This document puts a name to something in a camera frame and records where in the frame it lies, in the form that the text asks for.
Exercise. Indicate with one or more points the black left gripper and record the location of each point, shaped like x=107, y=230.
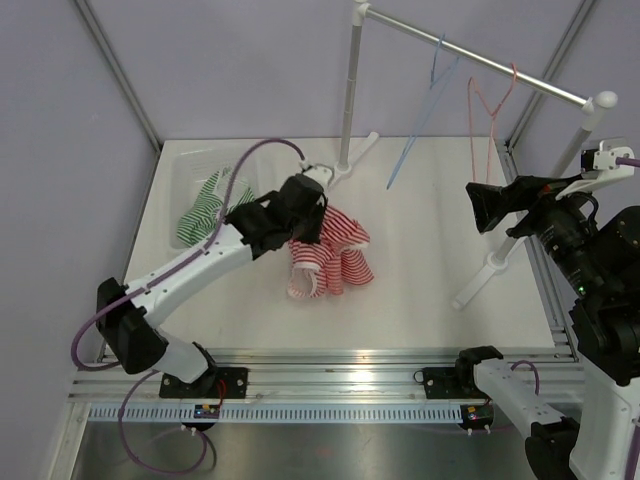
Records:
x=319, y=210

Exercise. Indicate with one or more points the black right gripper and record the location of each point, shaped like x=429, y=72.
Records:
x=493, y=203

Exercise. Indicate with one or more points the red striped tank top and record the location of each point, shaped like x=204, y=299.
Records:
x=336, y=261

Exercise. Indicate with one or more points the green striped tank top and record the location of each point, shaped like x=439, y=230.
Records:
x=201, y=218

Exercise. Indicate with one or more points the pink wire hanger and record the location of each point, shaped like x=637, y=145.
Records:
x=472, y=92

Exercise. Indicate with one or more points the blue wire hanger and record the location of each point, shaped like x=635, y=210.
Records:
x=438, y=83

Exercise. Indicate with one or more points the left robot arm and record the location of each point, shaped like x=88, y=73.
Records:
x=130, y=316

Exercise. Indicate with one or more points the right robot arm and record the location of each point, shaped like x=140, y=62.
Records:
x=602, y=266

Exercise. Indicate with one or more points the clear plastic bin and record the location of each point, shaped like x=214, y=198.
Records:
x=190, y=170

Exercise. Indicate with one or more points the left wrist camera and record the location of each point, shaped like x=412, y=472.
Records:
x=322, y=174

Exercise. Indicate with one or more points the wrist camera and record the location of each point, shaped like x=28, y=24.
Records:
x=603, y=163
x=322, y=174

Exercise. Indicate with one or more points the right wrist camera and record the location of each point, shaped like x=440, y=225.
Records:
x=603, y=163

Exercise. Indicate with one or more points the aluminium mounting rail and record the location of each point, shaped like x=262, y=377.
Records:
x=366, y=376

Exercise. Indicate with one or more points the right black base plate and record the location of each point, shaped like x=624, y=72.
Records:
x=440, y=383

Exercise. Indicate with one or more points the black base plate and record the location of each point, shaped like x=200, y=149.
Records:
x=440, y=383
x=227, y=383

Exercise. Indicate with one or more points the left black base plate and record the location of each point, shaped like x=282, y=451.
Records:
x=227, y=383

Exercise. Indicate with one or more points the white slotted cable duct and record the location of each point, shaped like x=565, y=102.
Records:
x=272, y=414

